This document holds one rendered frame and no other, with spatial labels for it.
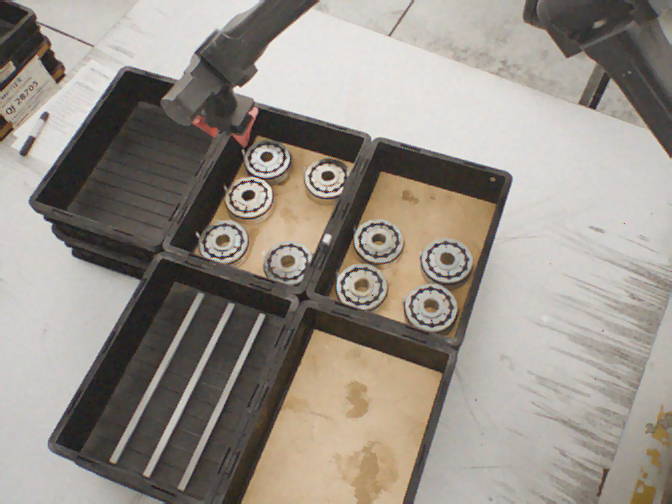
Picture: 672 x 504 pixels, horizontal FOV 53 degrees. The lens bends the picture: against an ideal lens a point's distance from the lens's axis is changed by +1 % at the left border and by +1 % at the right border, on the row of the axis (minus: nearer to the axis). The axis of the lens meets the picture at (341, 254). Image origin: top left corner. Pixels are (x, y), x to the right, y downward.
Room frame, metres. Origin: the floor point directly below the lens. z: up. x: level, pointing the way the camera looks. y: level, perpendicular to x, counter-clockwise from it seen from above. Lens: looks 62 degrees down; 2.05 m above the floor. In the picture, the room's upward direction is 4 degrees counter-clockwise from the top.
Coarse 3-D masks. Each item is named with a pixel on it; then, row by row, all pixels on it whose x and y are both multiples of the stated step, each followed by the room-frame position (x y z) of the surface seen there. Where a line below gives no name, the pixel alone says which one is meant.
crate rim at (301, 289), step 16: (272, 112) 0.97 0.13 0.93; (288, 112) 0.96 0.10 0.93; (336, 128) 0.91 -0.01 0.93; (352, 128) 0.91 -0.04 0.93; (224, 144) 0.88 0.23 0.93; (368, 144) 0.86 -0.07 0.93; (208, 176) 0.81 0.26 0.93; (352, 176) 0.78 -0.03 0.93; (192, 192) 0.77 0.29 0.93; (336, 208) 0.71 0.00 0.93; (176, 224) 0.70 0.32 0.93; (320, 240) 0.64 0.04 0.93; (240, 272) 0.58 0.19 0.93; (288, 288) 0.54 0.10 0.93; (304, 288) 0.54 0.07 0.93
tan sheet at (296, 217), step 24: (288, 144) 0.95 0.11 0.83; (240, 168) 0.89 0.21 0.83; (288, 192) 0.82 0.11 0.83; (216, 216) 0.77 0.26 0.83; (288, 216) 0.76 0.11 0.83; (312, 216) 0.76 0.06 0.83; (264, 240) 0.70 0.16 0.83; (288, 240) 0.70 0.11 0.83; (312, 240) 0.70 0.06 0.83; (288, 264) 0.64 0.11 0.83
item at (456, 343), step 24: (384, 144) 0.86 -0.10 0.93; (408, 144) 0.85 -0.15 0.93; (360, 168) 0.80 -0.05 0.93; (480, 168) 0.79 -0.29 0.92; (504, 192) 0.72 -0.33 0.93; (336, 240) 0.64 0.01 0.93; (480, 264) 0.57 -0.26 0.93; (312, 288) 0.54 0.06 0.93; (360, 312) 0.48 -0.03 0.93; (432, 336) 0.43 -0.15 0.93; (456, 336) 0.43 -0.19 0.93
